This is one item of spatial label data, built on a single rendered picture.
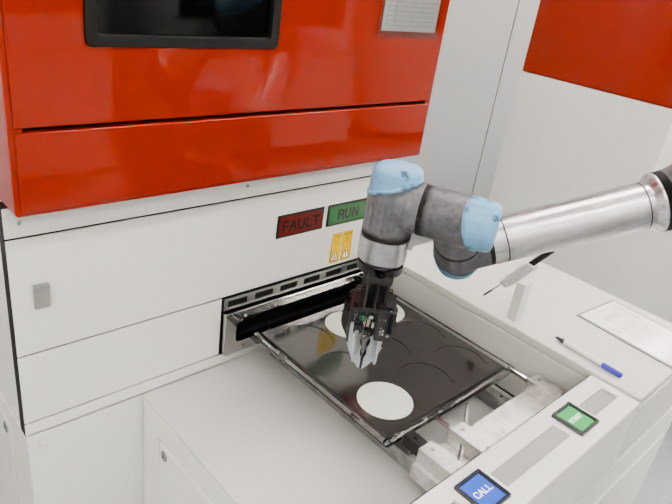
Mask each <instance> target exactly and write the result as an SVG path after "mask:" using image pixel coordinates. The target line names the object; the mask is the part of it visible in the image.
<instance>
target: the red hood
mask: <svg viewBox="0 0 672 504"><path fill-rule="evenodd" d="M449 3H450V0H0V200H1V201H2V202H3V203H4V204H5V206H6V207H7V208H8V209H9V210H10V211H11V212H12V213H13V214H14V215H15V216H16V217H18V218H19V217H26V216H32V215H38V214H45V213H51V212H57V211H64V210H70V209H77V208H83V207H89V206H96V205H102V204H109V203H115V202H121V201H128V200H134V199H140V198H147V197H153V196H160V195H166V194H172V193H179V192H185V191H191V190H198V189H204V188H211V187H217V186H223V185H230V184H236V183H242V182H249V181H255V180H262V179H268V178H274V177H281V176H287V175H293V174H300V173H306V172H313V171H319V170H325V169H332V168H338V167H344V166H351V165H357V164H364V163H370V162H376V161H381V160H385V159H396V158H402V157H408V156H415V155H419V153H420V148H421V143H422V138H423V133H424V128H425V123H426V118H427V113H428V108H429V103H430V98H431V93H432V88H433V83H434V78H435V73H436V68H437V63H438V58H439V53H440V48H441V43H442V38H443V33H444V28H445V23H446V18H447V13H448V8H449Z"/></svg>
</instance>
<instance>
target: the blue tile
mask: <svg viewBox="0 0 672 504"><path fill-rule="evenodd" d="M460 489H462V490H463V491H464V492H465V493H467V494H468V495H469V496H470V497H471V498H473V499H474V500H475V501H476V502H478V503H479V504H496V503H497V502H498V501H499V500H500V499H502V498H503V497H504V496H505V495H506V494H505V493H503V492H502V491H501V490H500V489H498V488H497V487H496V486H494V485H493V484H492V483H490V482H489V481H488V480H487V479H485V478H484V477H483V476H481V475H480V474H477V475H476V476H475V477H473V478H472V479H471V480H469V481H468V482H466V483H465V484H464V485H462V486H461V487H460Z"/></svg>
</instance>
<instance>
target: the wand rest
mask: <svg viewBox="0 0 672 504"><path fill-rule="evenodd" d="M537 268H538V264H536V265H535V266H533V265H531V264H530V263H528V262H526V263H524V264H523V265H522V266H520V267H519V268H517V269H516V270H514V271H513V272H511V273H510V274H508V275H507V276H506V277H504V278H503V279H501V280H500V281H499V283H500V284H502V286H503V287H504V288H505V287H507V288H508V287H510V286H511V285H513V284H514V283H516V282H517V281H518V282H517V284H516V287H515V291H514V294H513V297H512V301H511V304H510V307H509V311H508V314H507V318H508V319H510V320H512V321H513V322H516V321H518V320H520V319H522V317H523V314H524V311H525V307H526V304H527V301H528V298H529V294H530V291H531V288H532V285H533V283H532V282H530V281H528V280H526V279H523V280H520V279H522V278H523V277H525V276H526V275H528V274H529V273H531V272H532V271H534V270H535V269H537ZM519 280H520V281H519Z"/></svg>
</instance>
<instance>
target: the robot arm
mask: <svg viewBox="0 0 672 504"><path fill-rule="evenodd" d="M423 176H424V172H423V169H422V168H421V167H420V166H418V165H416V164H412V163H411V162H408V161H404V160H398V159H385V160H381V161H379V162H378V163H376V164H375V165H374V167H373V170H372V175H371V179H370V184H369V187H368V189H367V200H366V206H365V212H364V218H363V224H362V229H361V233H360V239H359V244H358V250H357V255H358V260H357V267H358V268H359V269H360V270H361V271H362V272H363V276H362V283H361V285H360V284H356V287H355V288H353V289H351V290H350V295H351V297H350V300H345V301H344V308H343V311H342V317H341V324H342V327H343V330H344V332H345V335H346V343H347V346H348V350H349V353H350V356H351V361H352V362H354V363H355V365H356V366H357V368H364V367H366V366H367V365H368V364H370V363H371V362H372V363H373V365H375V364H376V361H377V357H378V353H379V352H380V350H381V349H382V347H383V345H384V342H385V340H386V339H387V338H389V343H391V342H392V337H393V332H394V330H395V328H396V318H397V313H398V307H397V302H396V301H397V299H396V295H395V294H393V289H390V287H391V286H392V284H393V279H394V278H395V277H398V276H400V275H401V274H402V271H403V266H404V263H405V261H406V256H407V250H412V248H413V245H412V244H409V241H410V239H411V234H412V233H414V234H415V235H419V236H422V237H426V238H430V239H433V257H434V260H435V264H436V266H437V268H438V269H439V271H440V272H441V273H442V274H443V275H444V276H446V277H448V278H450V279H455V280H461V279H465V278H468V277H470V276H471V275H472V274H473V273H474V272H475V271H476V270H477V269H478V268H482V267H487V266H491V265H496V264H500V263H504V262H509V261H513V260H517V259H522V258H526V257H530V256H534V255H539V254H543V253H547V252H551V251H556V250H560V249H564V248H569V247H573V246H577V245H581V244H586V243H590V242H594V241H599V240H603V239H607V238H611V237H616V236H620V235H624V234H628V233H633V232H637V231H641V230H646V229H650V228H651V229H653V230H654V231H656V232H659V233H661V232H666V231H670V230H672V164H670V165H669V166H667V167H665V168H663V169H661V170H658V171H654V172H650V173H646V174H644V175H643V176H642V177H641V179H640V180H639V182H636V183H632V184H628V185H624V186H620V187H616V188H611V189H607V190H603V191H599V192H595V193H591V194H587V195H583V196H578V197H574V198H570V199H566V200H562V201H558V202H554V203H550V204H545V205H541V206H537V207H533V208H529V209H525V210H521V211H517V212H512V213H508V214H504V215H502V212H503V208H502V206H501V205H500V204H499V203H498V202H495V201H491V200H488V199H484V198H483V197H481V196H479V195H469V194H465V193H461V192H457V191H453V190H449V189H445V188H441V187H437V186H433V185H430V184H428V183H424V178H423ZM363 335H366V336H369V340H368V341H367V342H366V349H365V351H364V353H363V354H362V353H361V348H362V340H361V338H362V337H363ZM361 354H362V360H361Z"/></svg>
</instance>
